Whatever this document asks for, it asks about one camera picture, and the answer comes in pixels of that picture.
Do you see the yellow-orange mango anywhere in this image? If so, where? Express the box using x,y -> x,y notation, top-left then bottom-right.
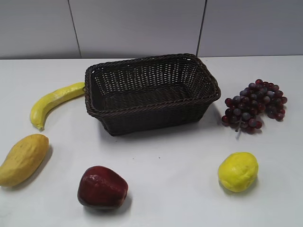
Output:
0,134 -> 49,187

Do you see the purple grape bunch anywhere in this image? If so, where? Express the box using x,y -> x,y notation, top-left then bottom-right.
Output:
221,79 -> 288,134

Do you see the yellow banana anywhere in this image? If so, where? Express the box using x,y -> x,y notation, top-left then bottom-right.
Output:
30,82 -> 85,131

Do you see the dark red apple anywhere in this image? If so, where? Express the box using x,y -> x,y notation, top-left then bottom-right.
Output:
77,166 -> 129,210

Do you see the dark brown wicker basket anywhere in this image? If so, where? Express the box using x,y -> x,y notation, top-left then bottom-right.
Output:
85,53 -> 221,136

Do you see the yellow lemon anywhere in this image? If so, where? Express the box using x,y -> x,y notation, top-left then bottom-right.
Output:
217,152 -> 258,192

